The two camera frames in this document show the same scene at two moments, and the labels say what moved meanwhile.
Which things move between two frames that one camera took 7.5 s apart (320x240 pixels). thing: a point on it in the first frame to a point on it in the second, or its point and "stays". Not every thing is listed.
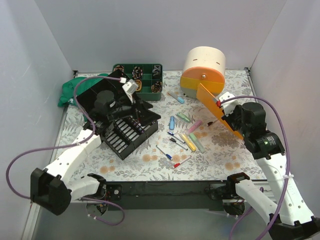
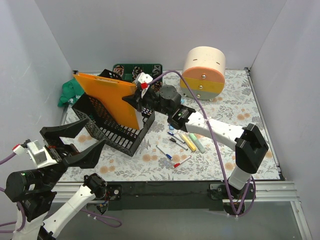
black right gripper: x=230 y=118 to x=143 y=99
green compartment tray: x=147 y=77 stays
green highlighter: x=197 y=142 stays
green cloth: x=67 y=96 stays
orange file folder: x=203 y=94 to x=111 y=92
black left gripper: x=133 y=110 to x=57 y=155
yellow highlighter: x=191 y=146 stays
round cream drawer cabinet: x=204 y=65 stays
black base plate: x=168 y=195 stays
